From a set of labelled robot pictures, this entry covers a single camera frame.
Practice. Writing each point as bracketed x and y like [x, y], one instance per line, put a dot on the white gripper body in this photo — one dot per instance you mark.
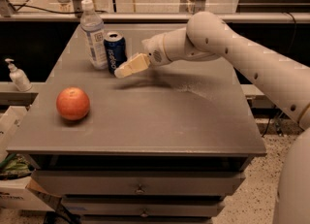
[154, 50]

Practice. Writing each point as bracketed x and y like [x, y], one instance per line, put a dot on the white pump dispenser bottle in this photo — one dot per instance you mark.
[18, 77]

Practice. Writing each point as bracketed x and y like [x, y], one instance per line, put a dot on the clear plastic water bottle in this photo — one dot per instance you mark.
[93, 29]

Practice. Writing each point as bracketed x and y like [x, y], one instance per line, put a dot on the white cardboard box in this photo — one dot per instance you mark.
[15, 172]

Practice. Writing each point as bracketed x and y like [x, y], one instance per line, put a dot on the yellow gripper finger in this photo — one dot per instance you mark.
[137, 63]

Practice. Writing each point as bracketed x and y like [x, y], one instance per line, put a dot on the grey drawer cabinet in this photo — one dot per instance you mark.
[184, 117]

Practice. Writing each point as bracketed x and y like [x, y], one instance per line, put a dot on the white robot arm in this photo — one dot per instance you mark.
[283, 81]

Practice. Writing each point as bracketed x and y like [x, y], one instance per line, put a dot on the grey drawer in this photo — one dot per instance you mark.
[145, 206]
[139, 183]

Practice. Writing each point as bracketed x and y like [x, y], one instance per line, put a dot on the red apple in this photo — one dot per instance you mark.
[73, 103]

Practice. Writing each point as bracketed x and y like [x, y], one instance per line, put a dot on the top grey drawer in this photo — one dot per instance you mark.
[139, 183]

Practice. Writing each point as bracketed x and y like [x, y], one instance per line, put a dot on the grey metal rail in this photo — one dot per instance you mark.
[299, 18]

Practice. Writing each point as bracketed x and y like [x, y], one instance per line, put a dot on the blue pepsi can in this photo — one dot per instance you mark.
[115, 46]

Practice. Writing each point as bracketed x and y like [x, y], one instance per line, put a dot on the middle grey drawer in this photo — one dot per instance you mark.
[145, 206]

